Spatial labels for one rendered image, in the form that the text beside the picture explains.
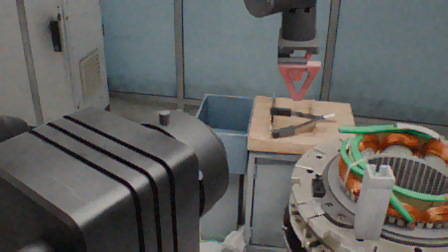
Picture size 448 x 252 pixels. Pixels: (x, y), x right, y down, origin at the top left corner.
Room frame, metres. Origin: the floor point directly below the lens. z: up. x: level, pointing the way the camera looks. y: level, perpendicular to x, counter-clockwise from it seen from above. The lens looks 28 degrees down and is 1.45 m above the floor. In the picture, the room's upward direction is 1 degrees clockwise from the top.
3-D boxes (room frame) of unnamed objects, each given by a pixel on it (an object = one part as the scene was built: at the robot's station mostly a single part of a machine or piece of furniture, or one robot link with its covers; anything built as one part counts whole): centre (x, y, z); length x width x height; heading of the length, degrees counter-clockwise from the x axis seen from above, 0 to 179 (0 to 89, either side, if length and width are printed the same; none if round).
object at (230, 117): (0.78, -0.01, 0.92); 0.17 x 0.11 x 0.28; 172
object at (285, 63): (0.69, -0.13, 1.19); 0.07 x 0.07 x 0.09; 83
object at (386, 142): (0.57, -0.27, 1.12); 0.06 x 0.02 x 0.04; 85
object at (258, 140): (0.76, -0.16, 1.05); 0.20 x 0.19 x 0.02; 82
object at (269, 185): (0.76, -0.16, 0.91); 0.19 x 0.19 x 0.26; 82
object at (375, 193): (0.40, -0.18, 1.14); 0.03 x 0.03 x 0.09; 85
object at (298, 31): (0.71, -0.13, 1.26); 0.10 x 0.07 x 0.07; 173
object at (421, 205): (0.41, -0.25, 1.13); 0.08 x 0.02 x 0.04; 85
